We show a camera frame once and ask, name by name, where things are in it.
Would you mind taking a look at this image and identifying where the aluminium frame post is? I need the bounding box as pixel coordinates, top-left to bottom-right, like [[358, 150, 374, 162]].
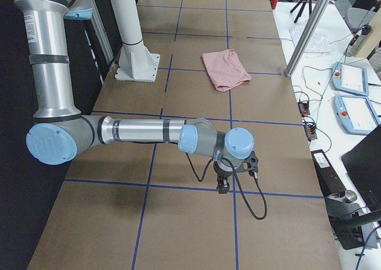
[[285, 0, 330, 77]]

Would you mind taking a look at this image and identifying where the crumpled clear plastic bag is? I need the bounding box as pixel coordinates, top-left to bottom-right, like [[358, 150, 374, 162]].
[[289, 26, 333, 53]]

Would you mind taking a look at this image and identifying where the black box with label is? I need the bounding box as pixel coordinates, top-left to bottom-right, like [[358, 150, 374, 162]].
[[311, 149, 346, 197]]

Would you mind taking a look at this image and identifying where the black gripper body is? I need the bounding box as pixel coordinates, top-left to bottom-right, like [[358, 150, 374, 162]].
[[213, 151, 259, 179]]

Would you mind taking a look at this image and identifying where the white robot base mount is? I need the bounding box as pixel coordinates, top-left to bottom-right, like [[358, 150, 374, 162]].
[[110, 0, 160, 83]]

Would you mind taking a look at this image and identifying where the black laptop screen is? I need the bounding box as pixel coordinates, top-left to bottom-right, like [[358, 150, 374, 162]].
[[341, 126, 381, 211]]

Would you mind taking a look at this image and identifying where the orange circuit board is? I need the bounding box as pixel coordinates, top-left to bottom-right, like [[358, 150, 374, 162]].
[[304, 121, 317, 142], [297, 101, 310, 117]]

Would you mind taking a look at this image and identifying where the upper orange circuit board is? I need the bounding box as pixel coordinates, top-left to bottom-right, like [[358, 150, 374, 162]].
[[297, 101, 310, 117]]

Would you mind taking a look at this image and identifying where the pink Snoopy t-shirt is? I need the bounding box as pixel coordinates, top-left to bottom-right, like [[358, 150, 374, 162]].
[[201, 49, 252, 92]]

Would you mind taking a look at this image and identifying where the blue teach pendant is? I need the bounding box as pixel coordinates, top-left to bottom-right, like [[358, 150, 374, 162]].
[[333, 95, 380, 136], [331, 62, 369, 96]]

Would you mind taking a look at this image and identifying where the upper blue teach pendant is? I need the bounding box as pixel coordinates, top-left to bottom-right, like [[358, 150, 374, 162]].
[[331, 62, 369, 96]]

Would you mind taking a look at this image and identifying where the lower blue teach pendant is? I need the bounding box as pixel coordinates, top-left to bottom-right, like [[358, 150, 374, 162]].
[[333, 95, 380, 136]]

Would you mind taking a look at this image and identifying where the lower orange circuit board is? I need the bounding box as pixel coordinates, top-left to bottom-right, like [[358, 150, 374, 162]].
[[304, 121, 317, 142]]

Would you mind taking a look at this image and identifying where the black camera tripod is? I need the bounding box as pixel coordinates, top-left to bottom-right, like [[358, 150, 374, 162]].
[[290, 0, 313, 23]]

